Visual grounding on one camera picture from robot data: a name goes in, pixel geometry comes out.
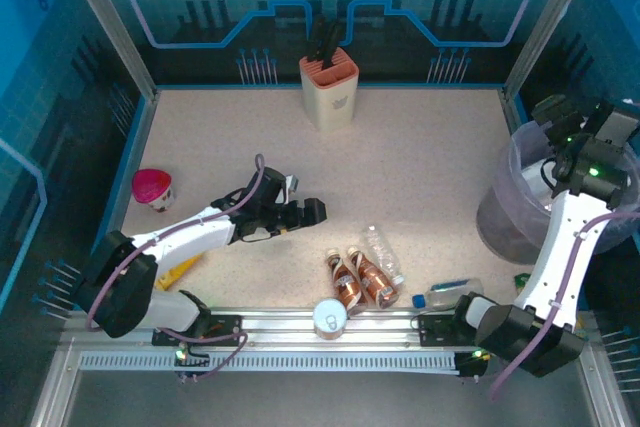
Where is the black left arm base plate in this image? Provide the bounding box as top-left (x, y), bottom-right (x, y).
top-left (151, 314), bottom-right (244, 348)

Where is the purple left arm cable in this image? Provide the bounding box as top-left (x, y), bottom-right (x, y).
top-left (84, 153), bottom-right (266, 383)

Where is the aluminium frame post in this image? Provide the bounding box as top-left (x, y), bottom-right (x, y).
top-left (55, 0), bottom-right (160, 101)
top-left (501, 0), bottom-right (604, 101)

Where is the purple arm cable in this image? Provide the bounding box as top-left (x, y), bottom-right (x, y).
top-left (488, 99), bottom-right (640, 403)
top-left (84, 153), bottom-right (266, 383)

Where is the clear plastic bottle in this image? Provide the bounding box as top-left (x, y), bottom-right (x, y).
top-left (362, 225), bottom-right (405, 286)

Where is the cream pink knife block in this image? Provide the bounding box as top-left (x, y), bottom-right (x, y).
top-left (298, 45), bottom-right (360, 132)

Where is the aluminium front rail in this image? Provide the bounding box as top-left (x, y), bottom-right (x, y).
top-left (62, 307), bottom-right (596, 351)

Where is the black handle knife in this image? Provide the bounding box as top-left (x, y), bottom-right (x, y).
top-left (319, 20), bottom-right (346, 71)
top-left (305, 14), bottom-right (329, 62)

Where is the silver pull tab can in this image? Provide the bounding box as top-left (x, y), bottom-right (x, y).
top-left (313, 298), bottom-right (349, 342)

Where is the blue cap clear bottle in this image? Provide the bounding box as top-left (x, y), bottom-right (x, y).
top-left (412, 277), bottom-right (485, 309)

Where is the brown coffee drink bottle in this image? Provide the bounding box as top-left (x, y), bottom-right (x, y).
top-left (347, 245), bottom-right (400, 309)
top-left (327, 248), bottom-right (370, 316)

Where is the white slotted cable duct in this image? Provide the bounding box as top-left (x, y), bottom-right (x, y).
top-left (78, 350), bottom-right (464, 374)

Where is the translucent grey plastic bin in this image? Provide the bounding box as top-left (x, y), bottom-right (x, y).
top-left (475, 124), bottom-right (640, 266)

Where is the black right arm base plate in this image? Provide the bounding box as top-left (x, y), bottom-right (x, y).
top-left (417, 311), bottom-right (476, 348)

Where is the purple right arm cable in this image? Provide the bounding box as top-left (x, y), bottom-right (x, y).
top-left (488, 99), bottom-right (640, 403)

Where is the pink lid paper cup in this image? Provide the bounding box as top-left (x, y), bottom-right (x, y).
top-left (132, 169), bottom-right (175, 213)

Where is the yellow snack bag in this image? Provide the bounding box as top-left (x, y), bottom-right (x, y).
top-left (154, 254), bottom-right (204, 292)

